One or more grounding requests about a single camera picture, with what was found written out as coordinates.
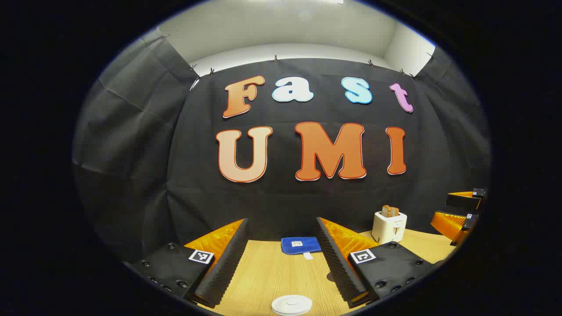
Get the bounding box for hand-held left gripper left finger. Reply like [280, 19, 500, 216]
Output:
[124, 218, 252, 309]

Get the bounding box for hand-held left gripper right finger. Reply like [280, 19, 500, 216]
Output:
[316, 217, 440, 309]

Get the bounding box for blue towel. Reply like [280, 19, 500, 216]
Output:
[281, 237, 322, 260]

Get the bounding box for white toaster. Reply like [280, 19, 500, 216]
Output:
[372, 211, 407, 245]

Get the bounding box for black backdrop cloth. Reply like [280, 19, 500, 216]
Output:
[72, 33, 491, 264]

